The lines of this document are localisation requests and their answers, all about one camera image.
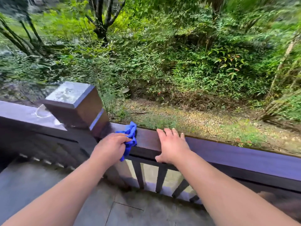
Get green leafy shrub thicket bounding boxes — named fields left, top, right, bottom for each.
left=0, top=0, right=301, bottom=123

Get pale slender tree trunk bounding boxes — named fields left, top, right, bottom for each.
left=258, top=33, right=301, bottom=121

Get person's left hand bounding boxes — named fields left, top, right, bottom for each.
left=90, top=133, right=132, bottom=168

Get square wooden railing post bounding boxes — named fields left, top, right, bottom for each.
left=42, top=81, right=111, bottom=139

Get person's right hand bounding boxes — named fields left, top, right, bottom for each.
left=155, top=128, right=191, bottom=165

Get long dark wooden handrail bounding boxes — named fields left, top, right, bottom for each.
left=110, top=122, right=301, bottom=193

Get person's left forearm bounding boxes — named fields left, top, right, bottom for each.
left=2, top=153, right=114, bottom=226

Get dark forked tree trunk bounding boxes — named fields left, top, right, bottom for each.
left=85, top=0, right=126, bottom=46

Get short dark wooden railing section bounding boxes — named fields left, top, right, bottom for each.
left=0, top=100, right=98, bottom=171

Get person's right forearm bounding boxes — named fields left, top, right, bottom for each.
left=173, top=149, right=301, bottom=226

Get blue cleaning cloth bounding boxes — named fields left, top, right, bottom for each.
left=115, top=121, right=138, bottom=162

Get leaning dark bamboo stems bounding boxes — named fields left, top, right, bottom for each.
left=0, top=13, right=45, bottom=55

